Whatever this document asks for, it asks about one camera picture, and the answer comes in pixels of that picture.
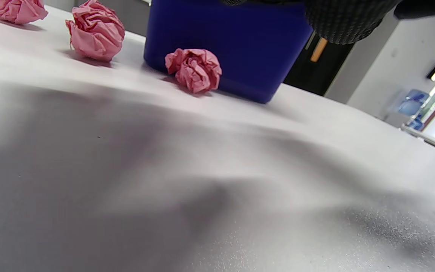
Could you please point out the pink paper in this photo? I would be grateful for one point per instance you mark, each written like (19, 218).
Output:
(13, 9)
(194, 71)
(96, 32)

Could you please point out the person's right hand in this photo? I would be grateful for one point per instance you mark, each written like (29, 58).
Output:
(425, 8)

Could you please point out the person's left hand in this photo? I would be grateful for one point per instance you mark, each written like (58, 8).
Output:
(347, 20)

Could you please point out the blue recycling bin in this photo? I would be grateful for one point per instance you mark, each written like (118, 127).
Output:
(247, 49)

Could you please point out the blue water jug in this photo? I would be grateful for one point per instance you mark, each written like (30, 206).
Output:
(415, 123)
(412, 102)

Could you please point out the black door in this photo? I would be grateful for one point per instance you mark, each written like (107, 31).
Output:
(308, 75)

